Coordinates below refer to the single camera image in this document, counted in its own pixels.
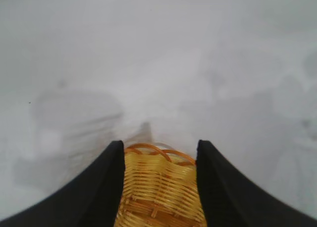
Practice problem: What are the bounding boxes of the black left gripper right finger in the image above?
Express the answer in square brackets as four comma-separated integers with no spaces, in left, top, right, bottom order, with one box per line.
[196,139,317,227]

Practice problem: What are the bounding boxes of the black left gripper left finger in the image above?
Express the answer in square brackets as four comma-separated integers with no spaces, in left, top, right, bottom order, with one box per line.
[0,140,125,227]

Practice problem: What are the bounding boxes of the yellow woven wicker basket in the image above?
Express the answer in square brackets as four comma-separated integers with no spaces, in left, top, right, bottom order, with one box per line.
[114,143,207,227]

